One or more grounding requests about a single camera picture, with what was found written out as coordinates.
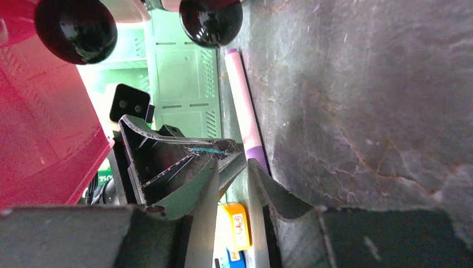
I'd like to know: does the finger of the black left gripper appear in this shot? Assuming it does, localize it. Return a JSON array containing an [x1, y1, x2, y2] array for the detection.
[[118, 114, 248, 208]]

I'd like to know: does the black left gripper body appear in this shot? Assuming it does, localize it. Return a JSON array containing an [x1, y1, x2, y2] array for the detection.
[[107, 83, 156, 207]]

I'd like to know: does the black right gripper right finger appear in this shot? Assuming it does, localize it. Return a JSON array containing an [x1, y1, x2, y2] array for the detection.
[[248, 159, 472, 267]]

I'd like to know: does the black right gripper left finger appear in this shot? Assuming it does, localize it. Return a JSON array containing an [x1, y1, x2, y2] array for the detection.
[[1, 159, 219, 267]]

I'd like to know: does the yellow eraser block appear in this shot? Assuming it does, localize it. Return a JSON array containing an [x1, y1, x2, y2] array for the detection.
[[219, 202, 251, 252]]

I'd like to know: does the green mesh file rack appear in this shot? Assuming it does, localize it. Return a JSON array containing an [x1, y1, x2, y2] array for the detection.
[[78, 9, 222, 138]]

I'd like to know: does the blue eraser block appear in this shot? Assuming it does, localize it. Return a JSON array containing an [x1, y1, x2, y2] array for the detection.
[[213, 249, 246, 268]]

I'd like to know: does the black pink drawer organizer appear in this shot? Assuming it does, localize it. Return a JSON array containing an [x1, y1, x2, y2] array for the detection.
[[1, 1, 120, 210]]

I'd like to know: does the purple white marker pen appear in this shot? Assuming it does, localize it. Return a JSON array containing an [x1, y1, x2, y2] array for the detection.
[[224, 49, 269, 172]]

